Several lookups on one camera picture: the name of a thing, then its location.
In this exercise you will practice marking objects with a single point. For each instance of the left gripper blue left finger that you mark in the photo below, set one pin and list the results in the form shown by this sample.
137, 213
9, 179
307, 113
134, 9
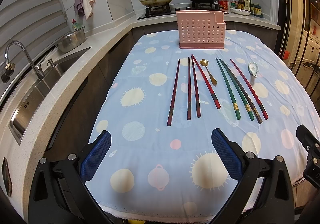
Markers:
93, 155

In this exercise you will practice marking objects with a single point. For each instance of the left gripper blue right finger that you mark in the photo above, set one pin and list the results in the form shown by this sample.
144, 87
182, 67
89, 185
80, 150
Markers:
227, 154

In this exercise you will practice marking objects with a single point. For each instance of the green chopstick gold band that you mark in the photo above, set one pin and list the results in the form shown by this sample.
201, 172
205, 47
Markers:
234, 103
241, 94

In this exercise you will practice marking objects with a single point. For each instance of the dark brown chopstick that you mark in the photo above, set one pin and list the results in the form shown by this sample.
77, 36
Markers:
253, 108

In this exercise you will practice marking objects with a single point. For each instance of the bright red chopstick black band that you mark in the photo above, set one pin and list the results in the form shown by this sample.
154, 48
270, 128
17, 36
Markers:
212, 93

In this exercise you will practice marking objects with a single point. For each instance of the dark red chopstick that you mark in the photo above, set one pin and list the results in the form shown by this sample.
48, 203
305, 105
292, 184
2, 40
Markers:
189, 92
197, 100
171, 110

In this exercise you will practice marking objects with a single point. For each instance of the chrome kitchen faucet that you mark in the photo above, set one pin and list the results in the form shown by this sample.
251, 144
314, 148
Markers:
8, 67

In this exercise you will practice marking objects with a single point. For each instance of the stainless steel sink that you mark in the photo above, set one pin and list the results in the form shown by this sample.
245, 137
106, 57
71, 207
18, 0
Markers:
22, 115

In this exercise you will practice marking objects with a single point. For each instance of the blue planet-print tablecloth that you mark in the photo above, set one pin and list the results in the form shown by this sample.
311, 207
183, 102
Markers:
173, 173

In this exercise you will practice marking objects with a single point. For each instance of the gold flower-shaped spoon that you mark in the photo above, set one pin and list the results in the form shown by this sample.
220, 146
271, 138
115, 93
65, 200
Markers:
205, 64

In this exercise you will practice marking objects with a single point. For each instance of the stainless steel pot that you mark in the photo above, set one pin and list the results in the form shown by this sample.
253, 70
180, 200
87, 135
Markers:
71, 41

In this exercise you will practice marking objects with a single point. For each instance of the pink perforated utensil holder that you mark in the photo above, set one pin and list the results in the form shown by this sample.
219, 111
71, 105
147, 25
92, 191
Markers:
201, 29

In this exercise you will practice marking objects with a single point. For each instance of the green dish soap bottle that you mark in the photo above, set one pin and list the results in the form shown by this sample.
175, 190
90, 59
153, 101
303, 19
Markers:
75, 25

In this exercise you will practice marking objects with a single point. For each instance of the small condiment jars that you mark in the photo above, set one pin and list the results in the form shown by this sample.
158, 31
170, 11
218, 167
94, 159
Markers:
256, 10

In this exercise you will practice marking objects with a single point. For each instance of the white plate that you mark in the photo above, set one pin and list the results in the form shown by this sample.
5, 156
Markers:
240, 12

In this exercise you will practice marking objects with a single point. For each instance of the yellow-cap sauce bottle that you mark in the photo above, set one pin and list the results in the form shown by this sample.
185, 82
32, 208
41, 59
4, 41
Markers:
241, 4

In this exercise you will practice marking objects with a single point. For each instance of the red instant noodle cup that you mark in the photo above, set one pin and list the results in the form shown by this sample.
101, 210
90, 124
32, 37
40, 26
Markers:
223, 5

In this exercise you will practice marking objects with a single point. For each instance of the glass sliding door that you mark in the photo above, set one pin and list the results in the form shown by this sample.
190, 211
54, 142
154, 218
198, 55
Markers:
299, 48

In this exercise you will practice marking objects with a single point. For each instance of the dark soy sauce bottle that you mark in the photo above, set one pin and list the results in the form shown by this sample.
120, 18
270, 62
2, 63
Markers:
247, 5

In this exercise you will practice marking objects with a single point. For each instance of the purple hanging cloth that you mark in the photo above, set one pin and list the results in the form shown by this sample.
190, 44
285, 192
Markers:
78, 8

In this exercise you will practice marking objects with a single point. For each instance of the window blinds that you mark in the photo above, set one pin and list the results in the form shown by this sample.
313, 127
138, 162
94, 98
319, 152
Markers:
35, 23

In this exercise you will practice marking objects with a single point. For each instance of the pink hanging towel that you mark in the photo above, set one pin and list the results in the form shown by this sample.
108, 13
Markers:
88, 7

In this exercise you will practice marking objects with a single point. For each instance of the black gas stove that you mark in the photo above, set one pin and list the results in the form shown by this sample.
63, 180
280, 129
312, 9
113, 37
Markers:
170, 10

